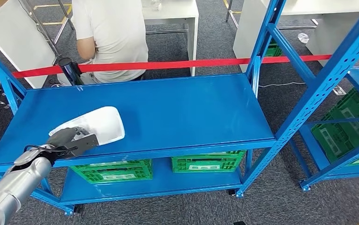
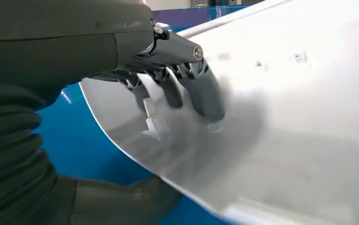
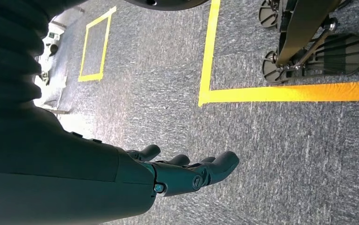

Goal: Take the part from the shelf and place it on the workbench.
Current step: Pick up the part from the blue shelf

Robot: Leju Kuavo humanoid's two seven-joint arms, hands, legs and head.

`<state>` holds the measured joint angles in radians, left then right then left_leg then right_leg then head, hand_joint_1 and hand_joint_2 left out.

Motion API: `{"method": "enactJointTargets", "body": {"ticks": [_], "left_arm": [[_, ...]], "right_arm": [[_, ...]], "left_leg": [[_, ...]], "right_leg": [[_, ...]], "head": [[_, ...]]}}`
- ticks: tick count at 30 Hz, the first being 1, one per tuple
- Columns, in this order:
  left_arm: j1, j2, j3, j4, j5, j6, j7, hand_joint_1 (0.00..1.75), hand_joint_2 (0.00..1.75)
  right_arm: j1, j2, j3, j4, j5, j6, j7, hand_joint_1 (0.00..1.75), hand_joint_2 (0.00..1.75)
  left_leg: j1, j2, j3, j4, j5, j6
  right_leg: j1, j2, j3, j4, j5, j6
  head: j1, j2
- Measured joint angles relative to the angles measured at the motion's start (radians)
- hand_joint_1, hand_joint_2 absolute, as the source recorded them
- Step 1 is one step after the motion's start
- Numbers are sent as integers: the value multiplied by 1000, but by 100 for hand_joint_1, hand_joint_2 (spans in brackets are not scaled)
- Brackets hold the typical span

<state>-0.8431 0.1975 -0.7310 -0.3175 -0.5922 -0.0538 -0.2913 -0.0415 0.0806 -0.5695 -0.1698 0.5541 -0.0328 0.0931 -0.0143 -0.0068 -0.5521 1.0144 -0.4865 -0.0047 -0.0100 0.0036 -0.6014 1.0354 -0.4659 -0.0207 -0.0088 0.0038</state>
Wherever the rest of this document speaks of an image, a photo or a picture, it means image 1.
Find white board panel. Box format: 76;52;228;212
0;0;58;90

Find metal frame stand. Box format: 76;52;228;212
24;0;75;58

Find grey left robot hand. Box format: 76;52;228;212
47;127;90;150

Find white floor cable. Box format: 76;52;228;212
258;81;307;89

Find belt stanchion post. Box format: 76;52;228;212
58;57;84;86

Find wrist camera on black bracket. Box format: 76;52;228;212
60;134;100;159

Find white moulded plastic part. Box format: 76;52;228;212
48;106;126;147

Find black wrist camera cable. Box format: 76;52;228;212
23;144;78;155

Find blue metal shelf rack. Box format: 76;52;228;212
0;0;359;217
288;63;359;192

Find red barrier belt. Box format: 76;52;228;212
0;51;359;83

